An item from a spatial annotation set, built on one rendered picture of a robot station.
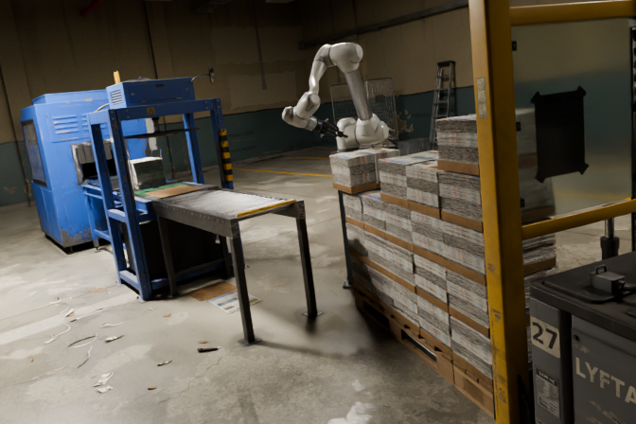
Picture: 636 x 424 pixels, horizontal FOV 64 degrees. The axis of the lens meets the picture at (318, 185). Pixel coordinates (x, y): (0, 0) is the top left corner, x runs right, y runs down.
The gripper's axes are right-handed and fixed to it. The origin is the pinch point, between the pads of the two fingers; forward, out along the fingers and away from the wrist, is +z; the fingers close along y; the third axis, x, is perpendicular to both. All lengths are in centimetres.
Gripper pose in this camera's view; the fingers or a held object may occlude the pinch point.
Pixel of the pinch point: (342, 134)
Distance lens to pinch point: 324.2
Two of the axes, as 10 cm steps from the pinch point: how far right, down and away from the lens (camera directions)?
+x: 3.5, 1.2, -9.3
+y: -3.2, 9.5, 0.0
